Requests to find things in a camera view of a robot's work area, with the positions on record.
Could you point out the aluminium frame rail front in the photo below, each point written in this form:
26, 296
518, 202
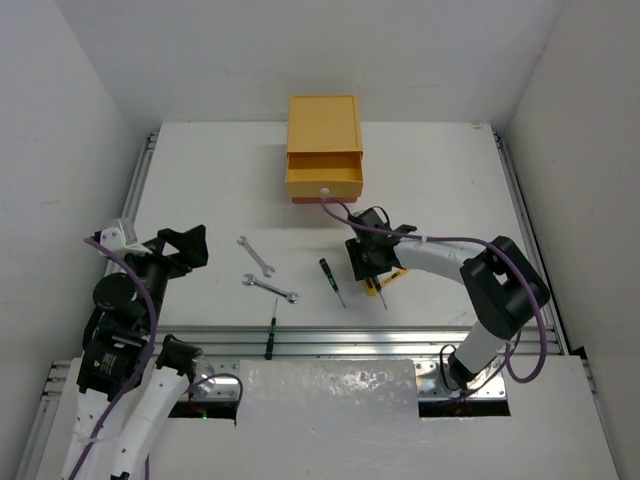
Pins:
318, 342

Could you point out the silver wrench lower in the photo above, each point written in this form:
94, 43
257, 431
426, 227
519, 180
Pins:
251, 280

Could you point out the green black screwdriver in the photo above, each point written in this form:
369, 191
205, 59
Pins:
268, 355
330, 277
378, 288

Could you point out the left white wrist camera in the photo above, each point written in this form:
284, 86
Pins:
118, 236

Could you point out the yellow utility knife large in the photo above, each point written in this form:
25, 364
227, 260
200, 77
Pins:
370, 288

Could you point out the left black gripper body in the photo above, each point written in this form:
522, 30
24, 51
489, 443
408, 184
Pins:
167, 255

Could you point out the yellow top drawer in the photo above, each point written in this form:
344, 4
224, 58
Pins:
309, 175

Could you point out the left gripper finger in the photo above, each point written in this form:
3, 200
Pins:
173, 237
191, 253

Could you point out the silver wrench upper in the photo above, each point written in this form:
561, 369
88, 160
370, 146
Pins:
267, 270

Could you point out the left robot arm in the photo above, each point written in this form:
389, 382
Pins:
126, 390

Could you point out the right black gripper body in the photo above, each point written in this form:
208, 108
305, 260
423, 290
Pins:
363, 260

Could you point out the silver wrench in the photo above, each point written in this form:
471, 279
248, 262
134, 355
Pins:
267, 270
251, 280

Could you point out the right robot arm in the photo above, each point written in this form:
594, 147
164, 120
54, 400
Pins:
504, 289

